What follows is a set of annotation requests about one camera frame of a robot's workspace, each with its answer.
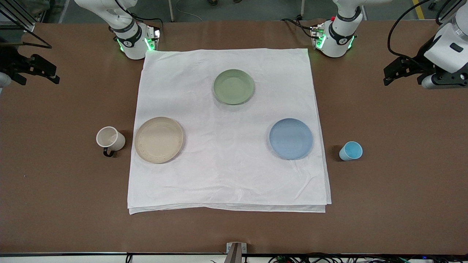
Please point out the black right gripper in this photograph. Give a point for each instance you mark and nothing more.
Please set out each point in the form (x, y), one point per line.
(10, 62)

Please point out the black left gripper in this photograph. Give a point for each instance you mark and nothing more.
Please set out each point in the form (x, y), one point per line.
(424, 53)

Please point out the blue cup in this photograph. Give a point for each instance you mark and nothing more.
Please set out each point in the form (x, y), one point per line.
(351, 151)

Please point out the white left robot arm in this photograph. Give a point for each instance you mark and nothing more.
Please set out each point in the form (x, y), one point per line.
(334, 44)

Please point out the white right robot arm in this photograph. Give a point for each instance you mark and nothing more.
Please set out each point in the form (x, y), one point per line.
(133, 45)

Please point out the blue plate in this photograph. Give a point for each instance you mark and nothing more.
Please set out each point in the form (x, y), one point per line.
(291, 138)

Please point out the beige gray plate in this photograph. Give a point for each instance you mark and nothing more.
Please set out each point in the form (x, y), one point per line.
(159, 140)

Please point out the green plate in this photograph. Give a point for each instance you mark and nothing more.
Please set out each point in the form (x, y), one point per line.
(234, 87)

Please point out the white table leg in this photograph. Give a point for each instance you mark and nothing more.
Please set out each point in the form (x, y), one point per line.
(303, 7)
(170, 10)

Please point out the white cloth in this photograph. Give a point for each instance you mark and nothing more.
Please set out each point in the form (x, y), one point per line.
(226, 171)

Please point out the aluminium frame profile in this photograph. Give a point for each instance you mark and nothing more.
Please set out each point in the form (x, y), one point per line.
(448, 11)
(16, 18)

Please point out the metal bracket at table edge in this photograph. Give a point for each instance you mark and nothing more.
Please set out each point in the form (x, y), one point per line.
(236, 252)

